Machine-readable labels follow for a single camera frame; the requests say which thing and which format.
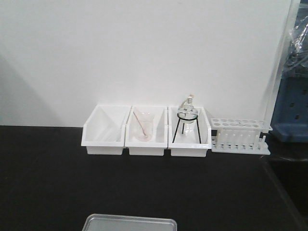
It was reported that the glass beaker in bin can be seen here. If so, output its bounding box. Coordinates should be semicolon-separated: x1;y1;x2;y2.
133;112;154;141

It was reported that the silver metal tray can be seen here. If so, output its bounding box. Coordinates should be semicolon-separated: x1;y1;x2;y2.
82;214;178;231

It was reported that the middle white storage bin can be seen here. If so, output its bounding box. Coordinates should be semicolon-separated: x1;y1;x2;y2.
125;106;168;156

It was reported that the white storage bin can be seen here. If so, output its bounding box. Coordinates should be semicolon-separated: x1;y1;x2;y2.
167;106;212;157
125;106;168;156
81;104;131;155

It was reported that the pink stirring rod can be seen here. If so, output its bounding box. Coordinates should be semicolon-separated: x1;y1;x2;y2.
133;108;149;141

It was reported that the glass alcohol lamp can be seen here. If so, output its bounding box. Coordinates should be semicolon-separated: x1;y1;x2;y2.
177;94;198;120

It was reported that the right white storage bin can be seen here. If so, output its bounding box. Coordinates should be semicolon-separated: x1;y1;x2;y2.
167;106;212;157

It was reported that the left white storage bin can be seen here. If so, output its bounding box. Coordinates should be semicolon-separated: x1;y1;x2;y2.
81;104;131;155

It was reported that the white test tube rack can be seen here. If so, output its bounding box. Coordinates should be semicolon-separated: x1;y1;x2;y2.
211;118;272;155

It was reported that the blue perforated cabinet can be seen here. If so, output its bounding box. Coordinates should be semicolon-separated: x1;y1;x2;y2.
271;0;308;143

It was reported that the black sink basin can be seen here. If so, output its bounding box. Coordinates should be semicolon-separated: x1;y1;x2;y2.
260;155;308;231

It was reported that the clear plastic bag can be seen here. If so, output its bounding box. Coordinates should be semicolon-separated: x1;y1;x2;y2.
286;14;308;71

